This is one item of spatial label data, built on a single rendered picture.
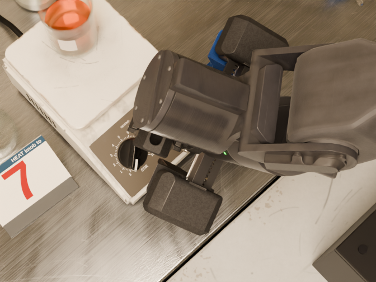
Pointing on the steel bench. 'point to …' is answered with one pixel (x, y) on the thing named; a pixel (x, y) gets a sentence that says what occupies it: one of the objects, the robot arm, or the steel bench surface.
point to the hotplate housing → (100, 125)
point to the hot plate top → (84, 67)
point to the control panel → (133, 186)
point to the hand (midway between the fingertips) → (196, 121)
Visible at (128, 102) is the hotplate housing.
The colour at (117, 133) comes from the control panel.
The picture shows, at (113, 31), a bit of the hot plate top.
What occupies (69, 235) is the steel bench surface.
